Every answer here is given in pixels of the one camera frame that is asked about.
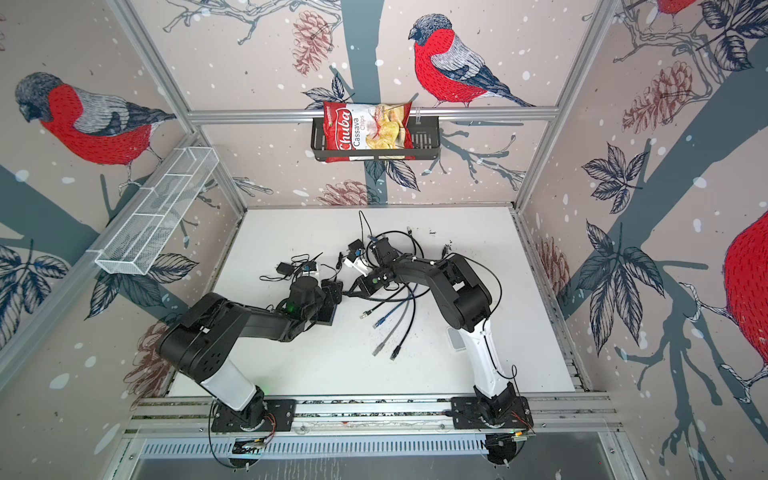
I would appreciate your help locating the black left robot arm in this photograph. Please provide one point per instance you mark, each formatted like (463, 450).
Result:
(200, 344)

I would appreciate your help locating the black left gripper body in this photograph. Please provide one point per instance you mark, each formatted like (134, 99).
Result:
(330, 298)

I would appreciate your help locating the white wire mesh shelf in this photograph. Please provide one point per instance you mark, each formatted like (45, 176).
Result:
(162, 205)

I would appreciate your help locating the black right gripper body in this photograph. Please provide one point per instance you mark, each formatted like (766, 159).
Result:
(374, 280)

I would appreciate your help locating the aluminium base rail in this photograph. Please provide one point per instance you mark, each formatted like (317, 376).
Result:
(308, 427)

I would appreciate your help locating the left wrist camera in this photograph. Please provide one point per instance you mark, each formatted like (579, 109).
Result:
(309, 267)

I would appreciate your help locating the black power adapter with cable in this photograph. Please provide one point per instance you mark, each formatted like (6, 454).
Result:
(286, 271)

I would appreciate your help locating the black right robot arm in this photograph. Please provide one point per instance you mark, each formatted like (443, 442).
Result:
(466, 305)

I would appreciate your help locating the red cassava chips bag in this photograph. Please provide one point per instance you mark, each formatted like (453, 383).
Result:
(352, 127)

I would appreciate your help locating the small black plug adapter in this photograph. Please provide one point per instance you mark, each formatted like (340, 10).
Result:
(356, 248)

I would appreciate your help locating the black network switch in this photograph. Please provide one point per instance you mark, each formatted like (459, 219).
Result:
(326, 314)

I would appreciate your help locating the black wall basket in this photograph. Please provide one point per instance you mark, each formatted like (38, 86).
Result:
(425, 136)

